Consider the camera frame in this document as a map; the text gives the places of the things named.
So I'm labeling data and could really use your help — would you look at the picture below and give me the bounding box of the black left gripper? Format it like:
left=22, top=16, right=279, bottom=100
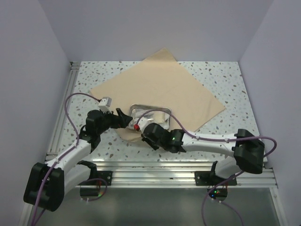
left=96, top=108, right=132, bottom=135

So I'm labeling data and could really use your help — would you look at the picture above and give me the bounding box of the steel instrument tray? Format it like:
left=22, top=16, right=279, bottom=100
left=127, top=104, right=172, bottom=130

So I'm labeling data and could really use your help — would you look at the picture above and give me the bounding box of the beige cloth mat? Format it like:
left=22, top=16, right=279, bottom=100
left=90, top=48, right=225, bottom=131

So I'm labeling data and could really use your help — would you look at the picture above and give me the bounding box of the bagged gauze pad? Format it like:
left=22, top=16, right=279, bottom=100
left=153, top=111, right=169, bottom=124

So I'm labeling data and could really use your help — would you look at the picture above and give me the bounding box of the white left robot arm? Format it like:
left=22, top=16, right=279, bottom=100
left=23, top=108, right=133, bottom=212

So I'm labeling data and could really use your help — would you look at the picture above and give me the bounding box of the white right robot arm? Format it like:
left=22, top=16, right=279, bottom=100
left=140, top=123, right=265, bottom=186

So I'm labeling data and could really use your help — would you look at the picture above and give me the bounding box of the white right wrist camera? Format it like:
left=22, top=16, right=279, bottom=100
left=134, top=119, right=148, bottom=132

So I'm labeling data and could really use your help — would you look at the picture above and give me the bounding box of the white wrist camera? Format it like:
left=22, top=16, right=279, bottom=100
left=134, top=119, right=148, bottom=132
left=98, top=97, right=112, bottom=113

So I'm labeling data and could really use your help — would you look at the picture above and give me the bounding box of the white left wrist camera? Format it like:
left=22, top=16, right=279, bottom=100
left=98, top=97, right=112, bottom=113

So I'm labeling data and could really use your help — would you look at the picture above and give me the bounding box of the aluminium rail frame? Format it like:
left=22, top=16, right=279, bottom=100
left=30, top=61, right=278, bottom=189

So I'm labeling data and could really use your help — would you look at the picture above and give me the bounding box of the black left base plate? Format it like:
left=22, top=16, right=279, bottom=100
left=87, top=171, right=113, bottom=186

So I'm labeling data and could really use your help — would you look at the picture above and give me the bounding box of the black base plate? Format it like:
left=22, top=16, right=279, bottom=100
left=194, top=171, right=237, bottom=186
left=87, top=171, right=113, bottom=186

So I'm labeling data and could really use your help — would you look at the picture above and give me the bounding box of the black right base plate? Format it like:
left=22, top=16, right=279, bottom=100
left=194, top=171, right=237, bottom=186

